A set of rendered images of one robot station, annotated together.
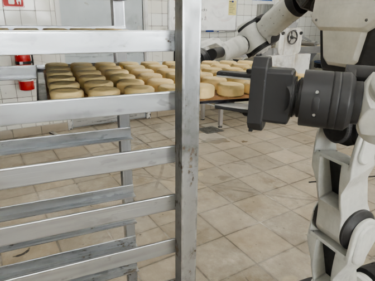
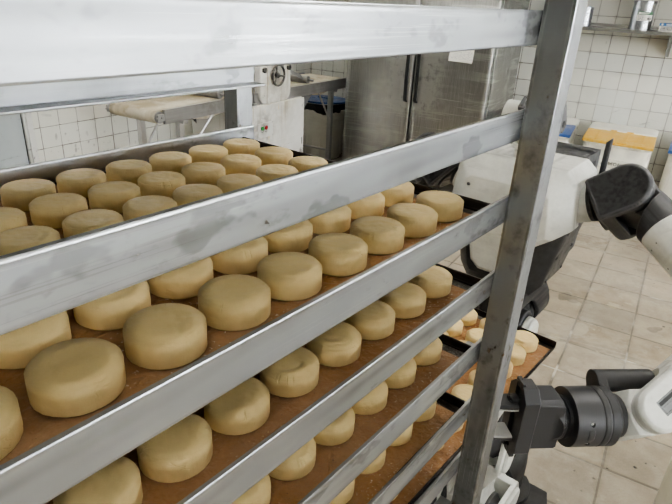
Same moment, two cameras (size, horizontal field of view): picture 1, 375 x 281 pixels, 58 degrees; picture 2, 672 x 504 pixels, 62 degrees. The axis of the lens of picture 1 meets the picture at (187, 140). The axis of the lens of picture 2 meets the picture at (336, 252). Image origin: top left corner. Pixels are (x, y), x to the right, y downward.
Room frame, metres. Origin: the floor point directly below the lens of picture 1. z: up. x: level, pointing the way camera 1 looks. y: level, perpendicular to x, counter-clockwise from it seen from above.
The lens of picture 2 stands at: (0.11, 0.44, 1.70)
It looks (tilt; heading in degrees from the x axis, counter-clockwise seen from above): 25 degrees down; 332
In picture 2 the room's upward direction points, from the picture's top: 3 degrees clockwise
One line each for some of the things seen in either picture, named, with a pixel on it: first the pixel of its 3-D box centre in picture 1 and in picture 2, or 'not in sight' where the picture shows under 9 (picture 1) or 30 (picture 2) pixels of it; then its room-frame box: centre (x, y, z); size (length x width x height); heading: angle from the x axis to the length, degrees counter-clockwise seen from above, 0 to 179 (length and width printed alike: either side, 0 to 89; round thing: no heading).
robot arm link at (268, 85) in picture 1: (289, 96); (550, 415); (0.54, -0.16, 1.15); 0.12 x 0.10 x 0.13; 68
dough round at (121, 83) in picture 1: (130, 86); not in sight; (0.62, 0.11, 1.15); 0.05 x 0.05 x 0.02
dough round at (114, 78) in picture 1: (122, 80); not in sight; (0.68, 0.13, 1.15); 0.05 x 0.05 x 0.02
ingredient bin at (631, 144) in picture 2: not in sight; (611, 173); (3.25, -3.97, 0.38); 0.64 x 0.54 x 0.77; 123
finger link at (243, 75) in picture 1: (235, 72); (496, 400); (0.57, -0.08, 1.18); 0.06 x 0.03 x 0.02; 68
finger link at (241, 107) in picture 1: (233, 108); (488, 433); (0.57, -0.08, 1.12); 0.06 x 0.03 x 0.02; 68
